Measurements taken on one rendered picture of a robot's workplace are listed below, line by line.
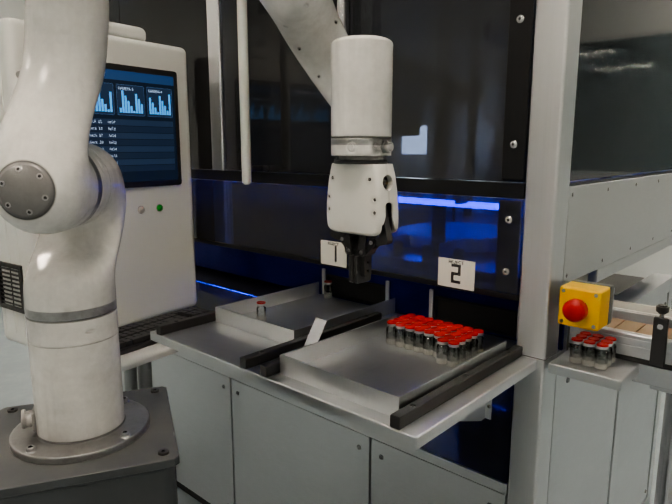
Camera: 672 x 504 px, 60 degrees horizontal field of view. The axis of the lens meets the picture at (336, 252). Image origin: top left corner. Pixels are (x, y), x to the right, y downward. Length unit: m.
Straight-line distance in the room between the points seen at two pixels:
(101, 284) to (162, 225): 0.84
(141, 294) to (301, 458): 0.63
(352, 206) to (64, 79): 0.40
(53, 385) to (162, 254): 0.86
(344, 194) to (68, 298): 0.40
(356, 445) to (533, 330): 0.59
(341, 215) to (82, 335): 0.39
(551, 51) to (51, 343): 0.91
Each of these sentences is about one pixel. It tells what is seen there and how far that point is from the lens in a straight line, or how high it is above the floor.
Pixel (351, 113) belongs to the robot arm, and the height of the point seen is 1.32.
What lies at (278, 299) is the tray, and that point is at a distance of 1.47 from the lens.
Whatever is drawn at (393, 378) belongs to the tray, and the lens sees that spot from 1.02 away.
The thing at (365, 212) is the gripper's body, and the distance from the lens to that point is 0.79.
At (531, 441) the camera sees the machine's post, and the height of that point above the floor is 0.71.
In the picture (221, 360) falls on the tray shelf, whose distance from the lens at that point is 1.13.
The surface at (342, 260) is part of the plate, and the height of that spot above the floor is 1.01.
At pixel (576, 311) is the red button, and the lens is 1.08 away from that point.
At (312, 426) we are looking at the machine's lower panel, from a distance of 1.61.
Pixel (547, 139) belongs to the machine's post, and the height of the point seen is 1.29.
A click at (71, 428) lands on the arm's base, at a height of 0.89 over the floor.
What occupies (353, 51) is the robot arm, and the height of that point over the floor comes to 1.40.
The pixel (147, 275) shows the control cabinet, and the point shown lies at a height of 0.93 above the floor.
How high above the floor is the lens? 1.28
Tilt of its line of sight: 10 degrees down
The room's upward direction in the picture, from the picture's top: straight up
